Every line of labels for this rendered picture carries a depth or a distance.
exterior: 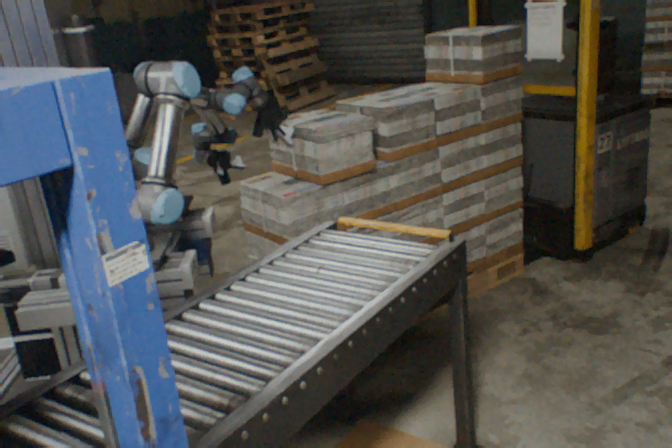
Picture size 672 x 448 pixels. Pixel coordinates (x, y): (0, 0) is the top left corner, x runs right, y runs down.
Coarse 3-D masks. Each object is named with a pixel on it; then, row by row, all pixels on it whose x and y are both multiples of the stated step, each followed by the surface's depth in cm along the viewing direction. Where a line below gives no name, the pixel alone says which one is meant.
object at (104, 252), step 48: (96, 96) 81; (96, 144) 82; (48, 192) 85; (96, 192) 82; (96, 240) 83; (144, 240) 89; (96, 288) 87; (144, 288) 90; (96, 336) 90; (144, 336) 91; (96, 384) 94; (144, 384) 92; (144, 432) 93
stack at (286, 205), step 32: (384, 160) 311; (416, 160) 314; (448, 160) 327; (480, 160) 340; (256, 192) 291; (288, 192) 279; (320, 192) 283; (352, 192) 295; (384, 192) 306; (416, 192) 318; (448, 192) 332; (480, 192) 346; (256, 224) 299; (288, 224) 277; (416, 224) 321; (448, 224) 335; (480, 224) 352; (256, 256) 308; (480, 256) 356; (480, 288) 361; (416, 320) 336
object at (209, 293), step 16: (320, 224) 248; (336, 224) 249; (304, 240) 235; (272, 256) 224; (240, 272) 214; (256, 272) 216; (208, 288) 205; (224, 288) 205; (192, 304) 196; (80, 368) 169; (48, 384) 164; (16, 400) 159; (32, 400) 159; (0, 416) 154
